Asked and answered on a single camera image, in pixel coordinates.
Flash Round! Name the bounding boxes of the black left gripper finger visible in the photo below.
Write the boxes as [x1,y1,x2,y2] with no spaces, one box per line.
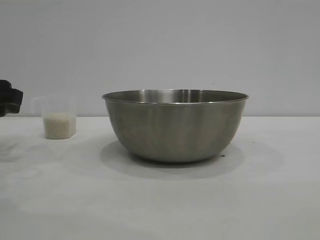
[0,79,24,118]

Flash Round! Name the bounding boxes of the clear plastic measuring cup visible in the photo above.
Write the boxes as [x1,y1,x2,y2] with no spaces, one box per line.
[30,95,77,139]

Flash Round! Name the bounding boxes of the white rice grains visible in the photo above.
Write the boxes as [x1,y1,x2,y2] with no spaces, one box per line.
[42,112,77,139]

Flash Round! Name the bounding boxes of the stainless steel mixing bowl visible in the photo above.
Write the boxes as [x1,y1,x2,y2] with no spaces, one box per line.
[101,88,250,164]

